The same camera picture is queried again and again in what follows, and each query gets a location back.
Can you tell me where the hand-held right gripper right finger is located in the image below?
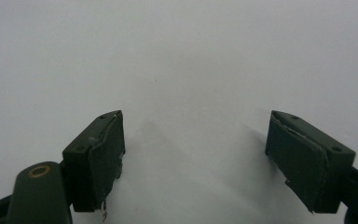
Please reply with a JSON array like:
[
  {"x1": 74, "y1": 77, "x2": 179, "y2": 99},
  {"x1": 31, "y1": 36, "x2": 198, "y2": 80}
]
[{"x1": 264, "y1": 109, "x2": 357, "y2": 216}]

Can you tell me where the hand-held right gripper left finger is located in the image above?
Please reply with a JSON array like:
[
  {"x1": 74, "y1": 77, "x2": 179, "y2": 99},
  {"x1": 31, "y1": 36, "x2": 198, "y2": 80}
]
[{"x1": 62, "y1": 109, "x2": 127, "y2": 219}]

